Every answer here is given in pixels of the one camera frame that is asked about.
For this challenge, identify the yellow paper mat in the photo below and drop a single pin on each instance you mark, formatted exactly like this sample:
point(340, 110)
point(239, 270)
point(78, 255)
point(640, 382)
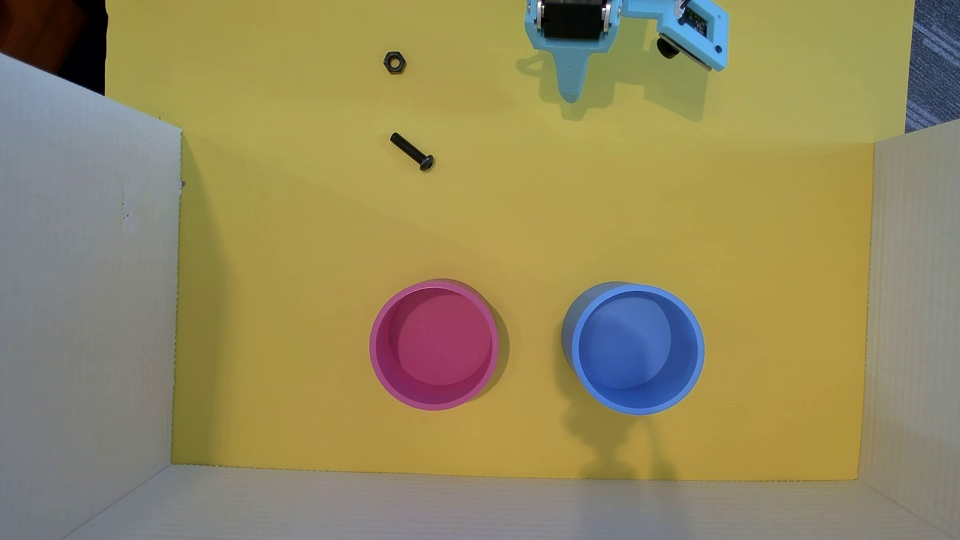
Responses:
point(525, 225)

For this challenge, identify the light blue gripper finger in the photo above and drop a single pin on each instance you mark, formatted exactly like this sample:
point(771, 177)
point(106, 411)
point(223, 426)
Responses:
point(571, 75)

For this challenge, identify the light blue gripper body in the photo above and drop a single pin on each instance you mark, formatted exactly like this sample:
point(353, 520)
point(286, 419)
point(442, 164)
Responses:
point(573, 22)

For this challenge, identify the black hex nut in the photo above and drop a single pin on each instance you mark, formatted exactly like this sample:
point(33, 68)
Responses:
point(394, 62)

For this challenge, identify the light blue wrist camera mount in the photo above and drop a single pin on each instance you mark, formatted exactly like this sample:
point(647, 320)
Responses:
point(701, 34)

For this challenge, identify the white corrugated cardboard box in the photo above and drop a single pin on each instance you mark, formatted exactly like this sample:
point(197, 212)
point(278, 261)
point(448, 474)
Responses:
point(75, 300)

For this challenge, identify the black bolt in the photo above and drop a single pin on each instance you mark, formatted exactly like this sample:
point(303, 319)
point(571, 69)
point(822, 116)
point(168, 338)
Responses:
point(411, 150)

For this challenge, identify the blue round cup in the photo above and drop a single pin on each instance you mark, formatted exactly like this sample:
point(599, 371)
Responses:
point(636, 352)

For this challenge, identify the pink round cup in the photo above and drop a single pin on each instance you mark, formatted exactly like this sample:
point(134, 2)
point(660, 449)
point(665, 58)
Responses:
point(435, 352)

